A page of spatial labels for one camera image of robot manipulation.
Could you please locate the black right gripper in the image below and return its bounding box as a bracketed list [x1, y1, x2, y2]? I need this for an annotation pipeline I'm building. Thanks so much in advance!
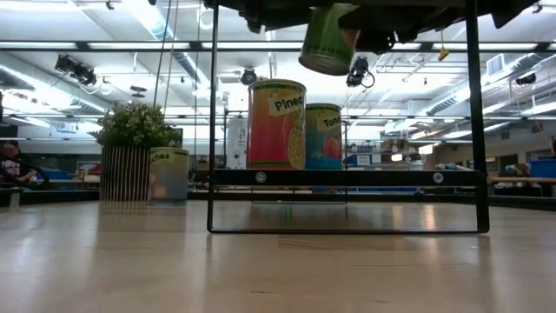
[337, 10, 438, 55]

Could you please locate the green labelled can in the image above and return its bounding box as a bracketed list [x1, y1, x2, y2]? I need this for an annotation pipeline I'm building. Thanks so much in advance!
[297, 3, 362, 77]

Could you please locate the teal-blue Tomato can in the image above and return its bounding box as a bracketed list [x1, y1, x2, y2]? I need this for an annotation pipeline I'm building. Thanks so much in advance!
[304, 103, 344, 170]

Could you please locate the orange-red Pineapple can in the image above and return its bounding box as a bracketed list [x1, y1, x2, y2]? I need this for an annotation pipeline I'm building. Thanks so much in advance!
[246, 78, 308, 170]

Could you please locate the yellow-green Peaches can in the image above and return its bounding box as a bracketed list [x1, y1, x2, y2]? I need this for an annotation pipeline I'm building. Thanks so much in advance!
[149, 146, 191, 206]

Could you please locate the black-framed wooden shelf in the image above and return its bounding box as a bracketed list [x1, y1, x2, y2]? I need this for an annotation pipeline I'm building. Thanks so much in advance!
[206, 0, 491, 236]

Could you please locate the yellow hanging connector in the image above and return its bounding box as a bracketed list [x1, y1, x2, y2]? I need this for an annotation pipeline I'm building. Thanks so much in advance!
[437, 30, 451, 62]

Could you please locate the round black ceiling fixture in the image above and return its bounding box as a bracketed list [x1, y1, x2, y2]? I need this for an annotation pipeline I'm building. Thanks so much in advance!
[240, 67, 260, 87]

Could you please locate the ceiling air vent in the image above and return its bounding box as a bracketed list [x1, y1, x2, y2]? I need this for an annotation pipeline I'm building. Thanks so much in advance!
[486, 52, 506, 77]

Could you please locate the white cylindrical tank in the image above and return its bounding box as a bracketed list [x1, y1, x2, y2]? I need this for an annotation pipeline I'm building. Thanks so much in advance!
[226, 117, 249, 170]

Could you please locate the blue storage bin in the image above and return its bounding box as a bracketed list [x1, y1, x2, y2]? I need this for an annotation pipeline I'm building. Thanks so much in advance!
[528, 158, 556, 179]

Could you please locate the potted plant, striped pot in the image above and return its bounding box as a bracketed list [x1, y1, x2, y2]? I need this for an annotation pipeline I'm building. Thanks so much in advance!
[89, 100, 183, 203]

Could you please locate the person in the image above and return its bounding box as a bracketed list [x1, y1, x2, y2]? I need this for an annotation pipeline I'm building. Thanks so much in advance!
[0, 139, 38, 183]

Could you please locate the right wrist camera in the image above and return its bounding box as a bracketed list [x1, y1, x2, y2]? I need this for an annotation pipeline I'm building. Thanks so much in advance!
[236, 0, 314, 35]

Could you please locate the black aluminium rig frame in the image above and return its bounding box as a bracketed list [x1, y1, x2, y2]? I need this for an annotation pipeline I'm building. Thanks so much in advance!
[0, 186, 556, 212]

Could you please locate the black hanging cable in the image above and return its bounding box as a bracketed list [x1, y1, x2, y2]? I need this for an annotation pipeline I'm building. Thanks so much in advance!
[152, 0, 180, 115]

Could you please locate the black ceiling camera cluster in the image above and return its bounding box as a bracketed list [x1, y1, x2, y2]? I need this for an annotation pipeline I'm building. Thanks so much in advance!
[54, 54, 99, 87]

